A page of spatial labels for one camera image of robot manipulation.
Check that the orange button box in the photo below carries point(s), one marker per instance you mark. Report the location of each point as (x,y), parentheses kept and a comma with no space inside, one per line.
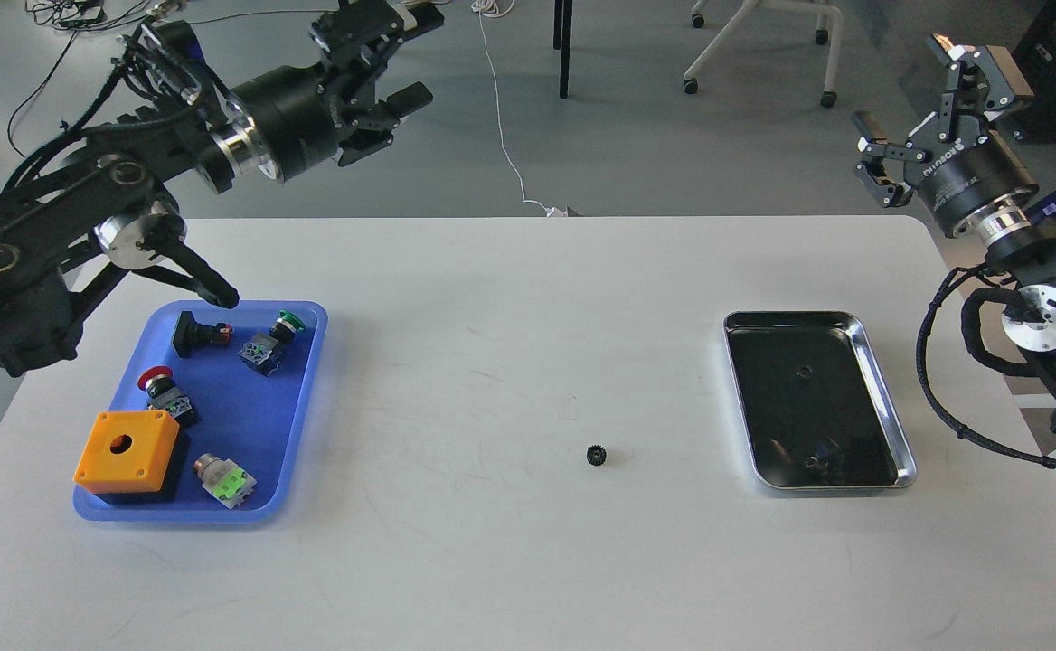
(128,453)

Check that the red push button switch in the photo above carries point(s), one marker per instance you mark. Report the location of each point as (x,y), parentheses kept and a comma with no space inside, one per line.
(158,383)

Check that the black selector switch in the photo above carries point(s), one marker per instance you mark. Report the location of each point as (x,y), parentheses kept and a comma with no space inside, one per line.
(190,335)

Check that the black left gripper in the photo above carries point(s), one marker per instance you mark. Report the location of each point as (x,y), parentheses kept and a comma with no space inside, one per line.
(287,106)

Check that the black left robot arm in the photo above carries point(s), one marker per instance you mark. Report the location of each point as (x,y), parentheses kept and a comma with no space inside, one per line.
(90,207)

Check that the blue plastic tray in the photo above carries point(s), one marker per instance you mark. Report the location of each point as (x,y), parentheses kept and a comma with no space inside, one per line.
(255,420)

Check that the green push button switch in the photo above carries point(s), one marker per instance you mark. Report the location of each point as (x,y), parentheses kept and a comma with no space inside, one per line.
(265,352)

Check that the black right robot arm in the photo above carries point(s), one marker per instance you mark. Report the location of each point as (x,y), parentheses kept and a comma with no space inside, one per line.
(1009,322)

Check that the silver green push button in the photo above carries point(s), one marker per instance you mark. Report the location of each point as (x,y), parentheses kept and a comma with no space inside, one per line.
(223,479)

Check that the silver metal tray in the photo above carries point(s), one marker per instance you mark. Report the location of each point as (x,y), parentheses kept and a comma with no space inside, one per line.
(836,434)

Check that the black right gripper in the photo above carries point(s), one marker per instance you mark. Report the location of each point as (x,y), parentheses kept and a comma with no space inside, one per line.
(967,165)

